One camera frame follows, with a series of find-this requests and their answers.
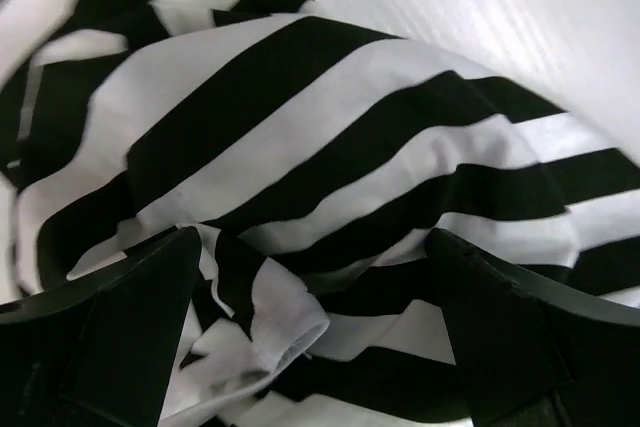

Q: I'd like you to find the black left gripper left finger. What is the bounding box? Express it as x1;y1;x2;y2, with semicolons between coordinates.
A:
1;227;201;426

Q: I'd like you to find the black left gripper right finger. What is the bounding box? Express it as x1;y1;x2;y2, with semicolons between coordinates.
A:
424;229;639;426

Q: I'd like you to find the black white striped tank top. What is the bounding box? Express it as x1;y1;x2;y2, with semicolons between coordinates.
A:
1;0;639;426

